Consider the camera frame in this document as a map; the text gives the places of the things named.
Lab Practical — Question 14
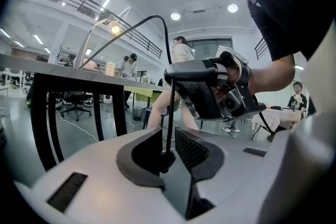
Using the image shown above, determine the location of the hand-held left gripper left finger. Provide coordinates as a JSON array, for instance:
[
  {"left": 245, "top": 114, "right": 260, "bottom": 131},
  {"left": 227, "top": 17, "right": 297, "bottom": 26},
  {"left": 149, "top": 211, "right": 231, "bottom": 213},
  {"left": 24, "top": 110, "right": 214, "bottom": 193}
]
[{"left": 14, "top": 126, "right": 190, "bottom": 224}]

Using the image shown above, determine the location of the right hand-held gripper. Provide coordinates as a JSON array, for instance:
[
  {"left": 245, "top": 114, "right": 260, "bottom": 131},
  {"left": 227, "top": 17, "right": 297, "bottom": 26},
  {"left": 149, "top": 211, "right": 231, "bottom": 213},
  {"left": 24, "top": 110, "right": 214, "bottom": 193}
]
[{"left": 163, "top": 46, "right": 267, "bottom": 122}]

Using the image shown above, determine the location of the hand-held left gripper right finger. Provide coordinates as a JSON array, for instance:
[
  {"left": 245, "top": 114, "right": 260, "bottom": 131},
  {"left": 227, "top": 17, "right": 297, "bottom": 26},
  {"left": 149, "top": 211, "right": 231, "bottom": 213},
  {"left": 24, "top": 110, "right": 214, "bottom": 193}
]
[{"left": 174, "top": 123, "right": 299, "bottom": 224}]

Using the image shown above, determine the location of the black lamp cable with switch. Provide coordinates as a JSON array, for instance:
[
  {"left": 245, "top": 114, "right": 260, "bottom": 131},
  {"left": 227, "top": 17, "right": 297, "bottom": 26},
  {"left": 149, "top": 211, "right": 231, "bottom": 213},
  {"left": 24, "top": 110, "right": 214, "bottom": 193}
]
[{"left": 78, "top": 15, "right": 176, "bottom": 175}]

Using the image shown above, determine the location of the white desk lamp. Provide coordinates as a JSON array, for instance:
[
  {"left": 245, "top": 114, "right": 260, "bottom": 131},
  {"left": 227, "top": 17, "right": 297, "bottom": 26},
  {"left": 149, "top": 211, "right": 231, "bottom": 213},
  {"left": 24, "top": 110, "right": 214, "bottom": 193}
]
[{"left": 73, "top": 14, "right": 123, "bottom": 70}]

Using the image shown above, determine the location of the person's right forearm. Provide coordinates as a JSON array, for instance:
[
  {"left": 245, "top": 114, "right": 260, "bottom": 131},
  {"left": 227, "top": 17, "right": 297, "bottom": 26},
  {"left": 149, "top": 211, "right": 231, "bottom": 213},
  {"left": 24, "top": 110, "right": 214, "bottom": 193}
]
[{"left": 248, "top": 54, "right": 297, "bottom": 95}]

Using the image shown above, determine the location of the person's right hand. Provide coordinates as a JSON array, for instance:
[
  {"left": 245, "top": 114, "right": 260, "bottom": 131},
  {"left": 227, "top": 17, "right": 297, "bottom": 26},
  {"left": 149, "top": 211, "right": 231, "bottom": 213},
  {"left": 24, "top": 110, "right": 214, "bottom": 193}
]
[{"left": 221, "top": 50, "right": 243, "bottom": 84}]

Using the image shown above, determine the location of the dark glass entrance door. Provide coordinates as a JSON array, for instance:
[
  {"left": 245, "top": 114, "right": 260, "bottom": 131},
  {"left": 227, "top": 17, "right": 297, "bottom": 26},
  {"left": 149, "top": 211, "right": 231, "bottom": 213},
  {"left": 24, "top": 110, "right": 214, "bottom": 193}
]
[{"left": 187, "top": 38, "right": 234, "bottom": 61}]

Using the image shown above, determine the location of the yellow-green table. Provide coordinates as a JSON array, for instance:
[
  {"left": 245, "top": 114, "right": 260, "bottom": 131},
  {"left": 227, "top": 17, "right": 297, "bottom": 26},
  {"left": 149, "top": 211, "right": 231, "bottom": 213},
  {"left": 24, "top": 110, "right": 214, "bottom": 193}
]
[{"left": 123, "top": 85, "right": 165, "bottom": 103}]

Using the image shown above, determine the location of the checked cloth table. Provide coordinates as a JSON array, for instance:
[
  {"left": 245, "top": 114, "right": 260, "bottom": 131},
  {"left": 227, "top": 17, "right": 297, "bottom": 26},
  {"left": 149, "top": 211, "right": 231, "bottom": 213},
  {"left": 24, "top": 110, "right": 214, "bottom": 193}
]
[{"left": 250, "top": 104, "right": 302, "bottom": 141}]

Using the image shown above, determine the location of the black mesh waste bin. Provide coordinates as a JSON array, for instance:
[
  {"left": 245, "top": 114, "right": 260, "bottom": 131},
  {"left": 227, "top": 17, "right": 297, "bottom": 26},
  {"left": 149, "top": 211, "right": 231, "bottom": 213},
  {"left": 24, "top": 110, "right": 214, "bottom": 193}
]
[{"left": 132, "top": 106, "right": 144, "bottom": 122}]

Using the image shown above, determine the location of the ceiling air conditioner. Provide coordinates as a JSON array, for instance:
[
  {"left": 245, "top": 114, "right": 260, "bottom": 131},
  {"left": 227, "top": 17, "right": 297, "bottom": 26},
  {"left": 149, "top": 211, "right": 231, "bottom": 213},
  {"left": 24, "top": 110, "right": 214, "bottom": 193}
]
[{"left": 183, "top": 6, "right": 222, "bottom": 16}]

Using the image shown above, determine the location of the short black railing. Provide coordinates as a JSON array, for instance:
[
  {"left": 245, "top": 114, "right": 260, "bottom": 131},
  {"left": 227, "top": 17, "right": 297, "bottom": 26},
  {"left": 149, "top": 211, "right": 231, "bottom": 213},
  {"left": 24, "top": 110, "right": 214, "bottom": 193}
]
[{"left": 254, "top": 37, "right": 270, "bottom": 60}]

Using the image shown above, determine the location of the cream lidded cup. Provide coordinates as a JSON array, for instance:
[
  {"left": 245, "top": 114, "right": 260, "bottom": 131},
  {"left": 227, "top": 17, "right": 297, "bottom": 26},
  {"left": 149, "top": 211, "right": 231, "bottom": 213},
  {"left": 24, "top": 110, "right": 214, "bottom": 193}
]
[{"left": 104, "top": 60, "right": 116, "bottom": 77}]

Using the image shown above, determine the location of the white table with black legs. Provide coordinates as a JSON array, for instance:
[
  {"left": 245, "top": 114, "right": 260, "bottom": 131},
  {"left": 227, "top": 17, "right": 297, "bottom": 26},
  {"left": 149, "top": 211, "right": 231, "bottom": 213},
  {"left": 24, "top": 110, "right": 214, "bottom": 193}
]
[{"left": 0, "top": 54, "right": 170, "bottom": 173}]

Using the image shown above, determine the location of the person's black t-shirt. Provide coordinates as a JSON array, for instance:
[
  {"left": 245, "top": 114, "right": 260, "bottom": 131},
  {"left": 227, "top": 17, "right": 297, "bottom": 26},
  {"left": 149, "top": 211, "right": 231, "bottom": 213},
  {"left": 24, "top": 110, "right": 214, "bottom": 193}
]
[{"left": 245, "top": 0, "right": 336, "bottom": 61}]

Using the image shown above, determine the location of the long black mezzanine railing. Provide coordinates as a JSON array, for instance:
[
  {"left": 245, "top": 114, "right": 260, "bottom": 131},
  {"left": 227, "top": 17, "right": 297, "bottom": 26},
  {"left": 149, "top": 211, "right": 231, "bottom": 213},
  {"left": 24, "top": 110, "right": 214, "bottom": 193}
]
[{"left": 22, "top": 0, "right": 163, "bottom": 60}]

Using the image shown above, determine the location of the long white cable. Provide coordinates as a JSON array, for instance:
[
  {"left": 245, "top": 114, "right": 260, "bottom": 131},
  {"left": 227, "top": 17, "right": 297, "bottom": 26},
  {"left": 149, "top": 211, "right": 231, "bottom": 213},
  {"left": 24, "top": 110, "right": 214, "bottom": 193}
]
[{"left": 54, "top": 109, "right": 135, "bottom": 143}]

